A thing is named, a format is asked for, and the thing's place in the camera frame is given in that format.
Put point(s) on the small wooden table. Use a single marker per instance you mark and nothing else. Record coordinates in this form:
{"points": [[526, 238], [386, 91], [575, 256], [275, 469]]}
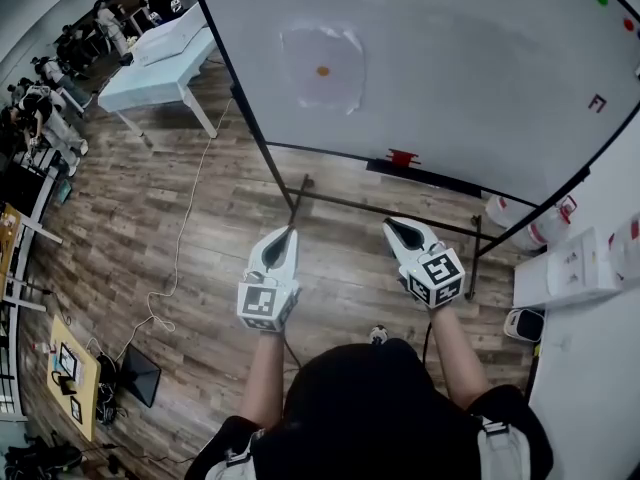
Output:
{"points": [[87, 388]]}

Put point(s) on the small white black heater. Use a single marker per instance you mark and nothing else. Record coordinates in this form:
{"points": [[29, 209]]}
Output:
{"points": [[525, 325]]}

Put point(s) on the person's right forearm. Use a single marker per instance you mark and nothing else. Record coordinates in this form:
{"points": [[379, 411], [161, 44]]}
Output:
{"points": [[457, 358]]}

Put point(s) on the white metal rack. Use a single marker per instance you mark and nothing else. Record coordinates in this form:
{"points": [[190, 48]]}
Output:
{"points": [[20, 248]]}

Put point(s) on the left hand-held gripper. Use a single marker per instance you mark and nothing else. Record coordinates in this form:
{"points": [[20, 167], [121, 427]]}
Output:
{"points": [[265, 298]]}

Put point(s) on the orange round magnet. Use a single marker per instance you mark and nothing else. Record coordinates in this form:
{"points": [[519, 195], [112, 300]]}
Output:
{"points": [[323, 71]]}

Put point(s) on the clear water jug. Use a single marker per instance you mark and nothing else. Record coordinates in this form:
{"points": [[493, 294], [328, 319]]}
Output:
{"points": [[547, 228], [500, 213], [627, 248]]}

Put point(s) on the red whiteboard eraser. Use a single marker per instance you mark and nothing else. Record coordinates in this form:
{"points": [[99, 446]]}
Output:
{"points": [[402, 158]]}

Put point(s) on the person's left forearm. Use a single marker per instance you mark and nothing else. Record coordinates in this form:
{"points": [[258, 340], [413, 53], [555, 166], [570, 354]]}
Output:
{"points": [[262, 383]]}

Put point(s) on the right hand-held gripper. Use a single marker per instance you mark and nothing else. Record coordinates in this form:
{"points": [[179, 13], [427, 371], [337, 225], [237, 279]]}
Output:
{"points": [[435, 278]]}

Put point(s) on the large white flat box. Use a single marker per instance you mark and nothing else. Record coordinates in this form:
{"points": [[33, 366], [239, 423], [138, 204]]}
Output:
{"points": [[167, 40]]}

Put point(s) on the black whiteboard stand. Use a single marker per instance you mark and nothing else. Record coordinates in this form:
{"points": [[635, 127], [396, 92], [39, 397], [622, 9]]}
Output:
{"points": [[380, 209]]}

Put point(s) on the person's shoe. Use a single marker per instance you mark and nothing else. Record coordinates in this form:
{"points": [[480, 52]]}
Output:
{"points": [[378, 333]]}

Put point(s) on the person's black shirt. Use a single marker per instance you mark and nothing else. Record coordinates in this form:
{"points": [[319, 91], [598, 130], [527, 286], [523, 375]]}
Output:
{"points": [[370, 418]]}

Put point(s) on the black whiteboard tray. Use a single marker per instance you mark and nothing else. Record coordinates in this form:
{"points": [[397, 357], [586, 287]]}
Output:
{"points": [[430, 178]]}

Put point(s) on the light blue table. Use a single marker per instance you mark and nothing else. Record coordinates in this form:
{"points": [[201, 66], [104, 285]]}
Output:
{"points": [[150, 88]]}

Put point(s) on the large whiteboard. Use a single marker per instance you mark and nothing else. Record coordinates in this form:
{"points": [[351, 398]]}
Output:
{"points": [[450, 93]]}

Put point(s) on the red round magnet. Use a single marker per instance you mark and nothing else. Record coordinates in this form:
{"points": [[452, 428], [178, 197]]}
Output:
{"points": [[628, 24]]}

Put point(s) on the white water dispenser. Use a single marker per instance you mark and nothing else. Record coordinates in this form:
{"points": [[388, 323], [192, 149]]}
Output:
{"points": [[565, 273]]}

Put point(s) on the black framed tablet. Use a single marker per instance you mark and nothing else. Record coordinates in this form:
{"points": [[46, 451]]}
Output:
{"points": [[68, 360]]}

